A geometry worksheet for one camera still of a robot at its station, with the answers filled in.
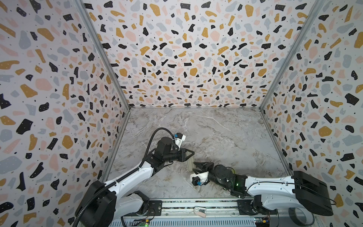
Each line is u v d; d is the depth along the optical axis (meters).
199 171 0.74
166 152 0.64
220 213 0.73
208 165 0.68
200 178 0.63
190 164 0.76
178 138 0.73
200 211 0.72
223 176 0.57
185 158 0.73
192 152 0.77
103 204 0.40
